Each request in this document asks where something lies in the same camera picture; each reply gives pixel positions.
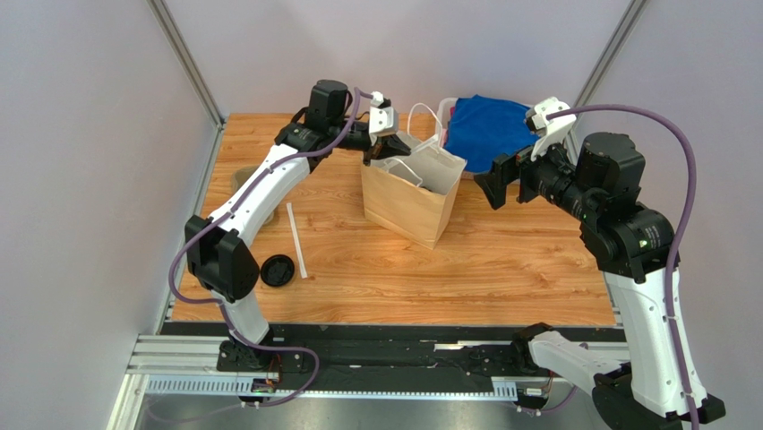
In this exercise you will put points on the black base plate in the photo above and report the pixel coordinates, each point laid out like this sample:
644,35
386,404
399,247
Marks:
404,359

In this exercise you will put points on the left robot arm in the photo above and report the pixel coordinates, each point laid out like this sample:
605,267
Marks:
217,248

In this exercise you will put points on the white wrapped straw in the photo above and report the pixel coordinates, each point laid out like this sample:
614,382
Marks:
299,252

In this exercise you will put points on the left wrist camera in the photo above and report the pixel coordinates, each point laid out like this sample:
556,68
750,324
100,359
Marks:
383,117

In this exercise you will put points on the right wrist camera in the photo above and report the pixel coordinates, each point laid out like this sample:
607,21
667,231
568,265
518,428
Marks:
549,123

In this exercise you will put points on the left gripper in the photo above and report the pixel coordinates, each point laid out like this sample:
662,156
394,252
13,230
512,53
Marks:
385,148

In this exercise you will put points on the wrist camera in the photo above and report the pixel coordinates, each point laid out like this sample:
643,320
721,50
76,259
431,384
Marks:
549,123
383,117

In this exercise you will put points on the aluminium frame rail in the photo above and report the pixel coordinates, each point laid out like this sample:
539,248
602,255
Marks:
186,366

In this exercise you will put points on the brown paper bag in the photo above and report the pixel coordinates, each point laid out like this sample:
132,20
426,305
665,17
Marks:
414,195

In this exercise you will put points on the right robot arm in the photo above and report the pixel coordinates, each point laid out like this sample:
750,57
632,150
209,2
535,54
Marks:
656,388

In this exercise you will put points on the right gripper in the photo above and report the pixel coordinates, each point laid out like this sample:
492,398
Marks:
522,176

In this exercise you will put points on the white plastic basket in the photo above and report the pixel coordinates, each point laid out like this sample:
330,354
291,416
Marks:
444,112

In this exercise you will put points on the blue folded towel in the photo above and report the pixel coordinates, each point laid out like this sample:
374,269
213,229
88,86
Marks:
481,128

